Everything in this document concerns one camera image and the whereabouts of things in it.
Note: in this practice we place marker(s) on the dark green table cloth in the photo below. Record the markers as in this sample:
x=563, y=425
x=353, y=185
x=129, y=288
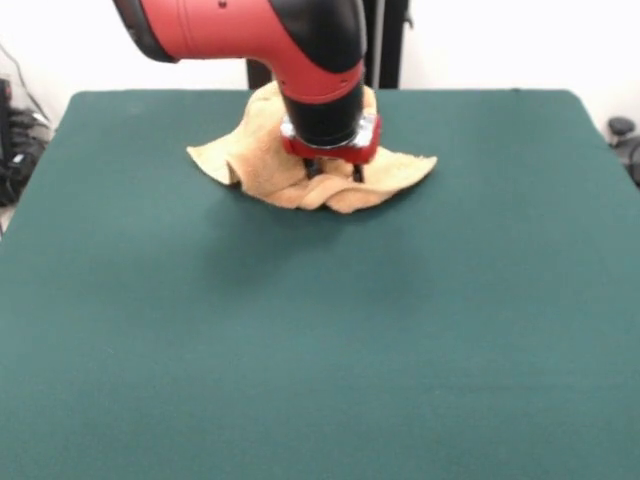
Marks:
x=400, y=300

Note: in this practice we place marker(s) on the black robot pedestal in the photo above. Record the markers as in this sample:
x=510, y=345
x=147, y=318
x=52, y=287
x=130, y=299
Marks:
x=392, y=50

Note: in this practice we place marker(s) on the tan terry towel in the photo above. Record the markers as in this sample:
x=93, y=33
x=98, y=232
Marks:
x=260, y=160

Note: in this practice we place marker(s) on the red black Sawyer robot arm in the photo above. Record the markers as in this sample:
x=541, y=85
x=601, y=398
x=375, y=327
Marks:
x=250, y=30

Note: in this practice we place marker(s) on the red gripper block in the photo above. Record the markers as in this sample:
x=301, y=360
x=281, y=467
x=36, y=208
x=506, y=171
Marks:
x=367, y=145

